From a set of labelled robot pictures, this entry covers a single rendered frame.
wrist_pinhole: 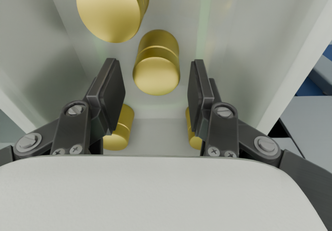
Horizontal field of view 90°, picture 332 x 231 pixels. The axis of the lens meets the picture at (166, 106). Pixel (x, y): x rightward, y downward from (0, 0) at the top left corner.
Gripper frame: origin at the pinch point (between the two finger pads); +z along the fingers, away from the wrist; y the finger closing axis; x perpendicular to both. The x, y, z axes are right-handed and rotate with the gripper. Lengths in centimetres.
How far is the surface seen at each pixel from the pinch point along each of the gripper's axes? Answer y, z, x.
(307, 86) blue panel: 21.6, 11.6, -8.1
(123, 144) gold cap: -3.7, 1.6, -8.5
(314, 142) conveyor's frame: 14.8, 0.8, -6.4
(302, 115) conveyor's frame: 15.6, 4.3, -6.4
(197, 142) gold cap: 4.1, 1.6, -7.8
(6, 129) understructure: -54, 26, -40
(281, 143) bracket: 11.7, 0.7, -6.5
